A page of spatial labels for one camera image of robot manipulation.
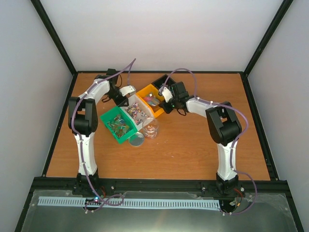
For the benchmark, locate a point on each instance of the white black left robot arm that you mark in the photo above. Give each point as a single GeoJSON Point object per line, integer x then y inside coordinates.
{"type": "Point", "coordinates": [83, 122]}

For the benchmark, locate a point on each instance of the black candy bin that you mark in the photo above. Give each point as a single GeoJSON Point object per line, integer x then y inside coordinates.
{"type": "Point", "coordinates": [163, 80]}

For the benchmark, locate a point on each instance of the silver metal scoop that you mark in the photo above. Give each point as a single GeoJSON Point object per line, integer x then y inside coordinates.
{"type": "Point", "coordinates": [153, 102]}

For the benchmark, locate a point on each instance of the round metal jar lid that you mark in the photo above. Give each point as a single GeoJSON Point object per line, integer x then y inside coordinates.
{"type": "Point", "coordinates": [137, 139]}

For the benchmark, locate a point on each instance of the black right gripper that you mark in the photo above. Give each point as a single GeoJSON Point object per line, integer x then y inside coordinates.
{"type": "Point", "coordinates": [166, 109]}

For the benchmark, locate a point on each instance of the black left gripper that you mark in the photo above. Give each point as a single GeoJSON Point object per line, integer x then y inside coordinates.
{"type": "Point", "coordinates": [125, 100]}

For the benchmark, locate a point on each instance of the yellow candy bin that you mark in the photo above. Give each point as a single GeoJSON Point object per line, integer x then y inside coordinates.
{"type": "Point", "coordinates": [146, 94]}

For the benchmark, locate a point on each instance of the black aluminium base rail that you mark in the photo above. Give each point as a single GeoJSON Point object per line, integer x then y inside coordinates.
{"type": "Point", "coordinates": [204, 188]}

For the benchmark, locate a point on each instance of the green candy bin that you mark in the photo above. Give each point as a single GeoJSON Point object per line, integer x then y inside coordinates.
{"type": "Point", "coordinates": [119, 124]}

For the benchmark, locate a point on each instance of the light blue slotted cable duct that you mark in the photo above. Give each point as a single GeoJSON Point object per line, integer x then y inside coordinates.
{"type": "Point", "coordinates": [129, 203]}

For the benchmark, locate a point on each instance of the white candy bin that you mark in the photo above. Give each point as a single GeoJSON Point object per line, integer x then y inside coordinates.
{"type": "Point", "coordinates": [138, 112]}

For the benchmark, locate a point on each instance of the clear plastic jar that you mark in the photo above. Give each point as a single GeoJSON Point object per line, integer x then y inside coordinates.
{"type": "Point", "coordinates": [150, 128]}

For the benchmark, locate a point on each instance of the grey metal front plate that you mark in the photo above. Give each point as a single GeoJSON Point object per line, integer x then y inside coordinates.
{"type": "Point", "coordinates": [266, 213]}

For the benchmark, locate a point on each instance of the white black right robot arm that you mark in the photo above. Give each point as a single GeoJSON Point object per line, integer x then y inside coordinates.
{"type": "Point", "coordinates": [224, 128]}

